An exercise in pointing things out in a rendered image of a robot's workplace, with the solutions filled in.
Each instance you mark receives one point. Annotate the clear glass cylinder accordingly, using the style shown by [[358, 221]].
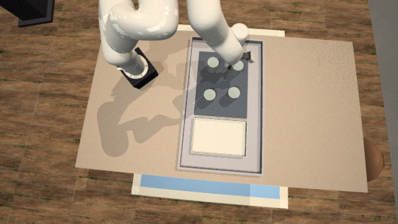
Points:
[[212, 65], [236, 70], [233, 94], [209, 96]]

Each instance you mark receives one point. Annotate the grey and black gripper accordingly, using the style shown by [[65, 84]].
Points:
[[227, 66]]

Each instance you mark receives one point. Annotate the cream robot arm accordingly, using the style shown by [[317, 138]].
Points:
[[123, 26]]

